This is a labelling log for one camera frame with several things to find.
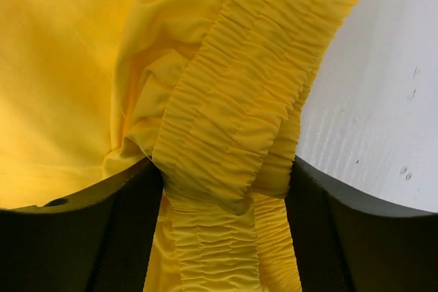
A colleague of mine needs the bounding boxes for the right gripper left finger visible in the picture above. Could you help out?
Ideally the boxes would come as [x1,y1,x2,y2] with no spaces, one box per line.
[1,159,163,291]

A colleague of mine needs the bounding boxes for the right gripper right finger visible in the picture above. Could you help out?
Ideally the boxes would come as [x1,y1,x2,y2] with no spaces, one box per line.
[287,159,437,291]

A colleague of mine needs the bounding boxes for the yellow shorts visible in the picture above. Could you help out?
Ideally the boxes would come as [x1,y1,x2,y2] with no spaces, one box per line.
[1,0,358,291]

